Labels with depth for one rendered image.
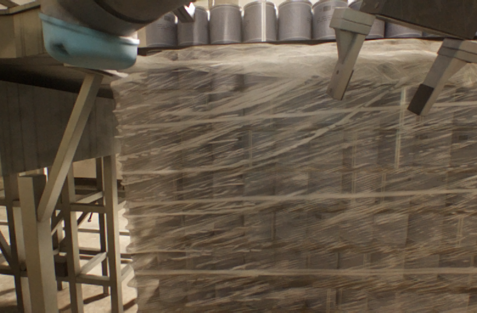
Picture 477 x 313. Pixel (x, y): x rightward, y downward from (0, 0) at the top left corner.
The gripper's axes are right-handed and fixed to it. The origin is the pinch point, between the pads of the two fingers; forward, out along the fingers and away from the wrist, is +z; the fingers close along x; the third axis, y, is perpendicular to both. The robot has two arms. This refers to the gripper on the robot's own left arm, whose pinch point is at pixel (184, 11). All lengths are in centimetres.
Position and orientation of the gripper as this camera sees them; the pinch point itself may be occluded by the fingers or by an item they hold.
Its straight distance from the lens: 54.2
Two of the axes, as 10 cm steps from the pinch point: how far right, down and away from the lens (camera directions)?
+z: 1.2, -1.2, 9.9
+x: 9.9, 0.0, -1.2
